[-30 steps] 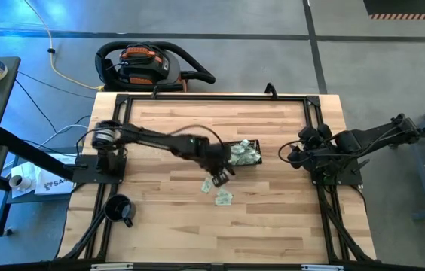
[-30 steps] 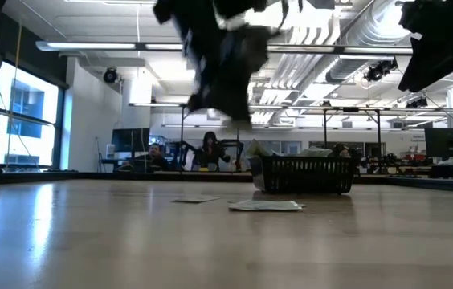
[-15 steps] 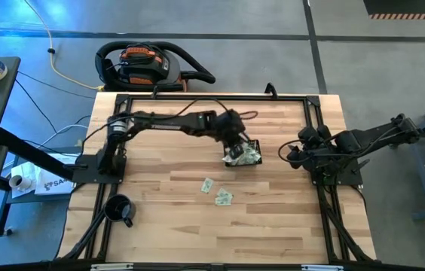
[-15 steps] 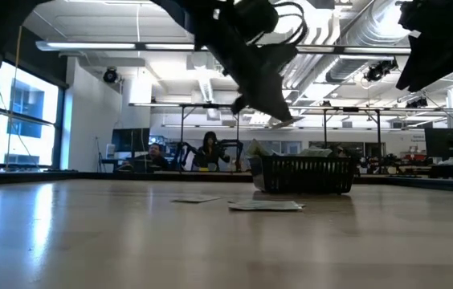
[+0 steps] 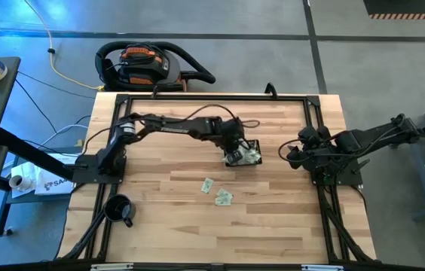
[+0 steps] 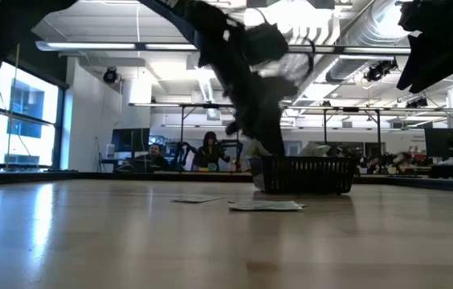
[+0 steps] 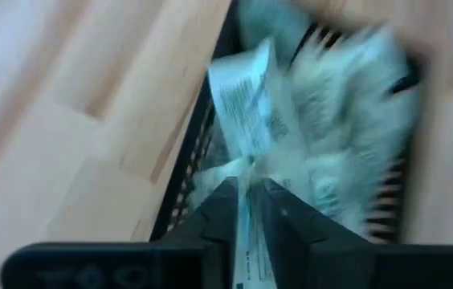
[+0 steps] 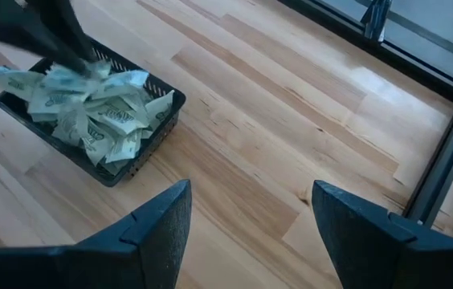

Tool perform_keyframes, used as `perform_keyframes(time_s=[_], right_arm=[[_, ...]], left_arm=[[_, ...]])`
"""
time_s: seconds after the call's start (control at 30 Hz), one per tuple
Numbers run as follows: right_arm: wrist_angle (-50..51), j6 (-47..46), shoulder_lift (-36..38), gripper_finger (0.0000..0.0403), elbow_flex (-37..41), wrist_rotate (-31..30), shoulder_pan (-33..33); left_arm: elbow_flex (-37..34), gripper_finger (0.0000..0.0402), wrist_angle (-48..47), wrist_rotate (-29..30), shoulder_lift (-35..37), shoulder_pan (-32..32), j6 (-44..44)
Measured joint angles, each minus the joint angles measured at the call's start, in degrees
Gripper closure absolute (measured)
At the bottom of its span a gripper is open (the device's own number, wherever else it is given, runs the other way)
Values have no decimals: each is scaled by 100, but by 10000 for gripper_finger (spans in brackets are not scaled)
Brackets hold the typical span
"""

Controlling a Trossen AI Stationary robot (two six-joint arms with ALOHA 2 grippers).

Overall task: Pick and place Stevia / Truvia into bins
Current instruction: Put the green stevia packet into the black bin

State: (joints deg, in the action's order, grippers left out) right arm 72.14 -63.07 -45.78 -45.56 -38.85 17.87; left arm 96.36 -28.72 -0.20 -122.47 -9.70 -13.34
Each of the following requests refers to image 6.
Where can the scattered green flat packets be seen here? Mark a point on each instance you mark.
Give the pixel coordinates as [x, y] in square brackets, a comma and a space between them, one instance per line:
[266, 206]

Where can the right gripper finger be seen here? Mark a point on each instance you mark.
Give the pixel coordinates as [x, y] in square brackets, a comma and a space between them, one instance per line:
[411, 64]
[443, 72]

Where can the scattered dollar bills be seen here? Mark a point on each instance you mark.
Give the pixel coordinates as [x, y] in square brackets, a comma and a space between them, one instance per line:
[196, 199]

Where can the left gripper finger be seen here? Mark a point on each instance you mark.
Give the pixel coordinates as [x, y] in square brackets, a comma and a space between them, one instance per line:
[276, 138]
[256, 134]

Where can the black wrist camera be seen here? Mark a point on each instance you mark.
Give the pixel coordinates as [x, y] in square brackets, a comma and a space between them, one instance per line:
[266, 42]
[409, 14]

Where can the dark background robot arm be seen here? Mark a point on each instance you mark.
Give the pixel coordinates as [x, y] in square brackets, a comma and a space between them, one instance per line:
[232, 150]

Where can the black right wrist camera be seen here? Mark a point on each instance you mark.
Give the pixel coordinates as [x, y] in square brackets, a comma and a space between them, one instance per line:
[409, 14]

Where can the black computer monitor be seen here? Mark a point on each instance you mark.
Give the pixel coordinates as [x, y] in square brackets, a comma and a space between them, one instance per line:
[130, 138]
[449, 142]

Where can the long ceiling light bar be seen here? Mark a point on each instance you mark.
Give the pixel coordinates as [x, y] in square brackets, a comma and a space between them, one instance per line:
[86, 45]
[170, 47]
[375, 50]

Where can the round black ceiling camera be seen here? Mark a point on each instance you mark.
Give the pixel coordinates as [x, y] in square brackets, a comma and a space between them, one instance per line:
[110, 75]

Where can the silver ventilation duct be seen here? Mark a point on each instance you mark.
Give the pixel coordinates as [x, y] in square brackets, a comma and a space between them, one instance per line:
[351, 44]

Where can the black ceiling mounted camera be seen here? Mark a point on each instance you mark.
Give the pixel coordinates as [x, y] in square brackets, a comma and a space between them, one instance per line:
[417, 103]
[381, 70]

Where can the black slotted plastic basket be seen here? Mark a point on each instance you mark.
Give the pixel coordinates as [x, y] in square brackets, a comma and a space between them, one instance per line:
[307, 188]

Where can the large blue framed window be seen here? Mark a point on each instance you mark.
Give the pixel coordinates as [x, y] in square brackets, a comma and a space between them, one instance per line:
[21, 132]

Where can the person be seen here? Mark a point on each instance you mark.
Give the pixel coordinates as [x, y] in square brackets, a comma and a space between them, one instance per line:
[153, 158]
[210, 154]

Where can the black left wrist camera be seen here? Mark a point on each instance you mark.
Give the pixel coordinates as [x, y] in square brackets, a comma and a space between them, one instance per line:
[266, 42]

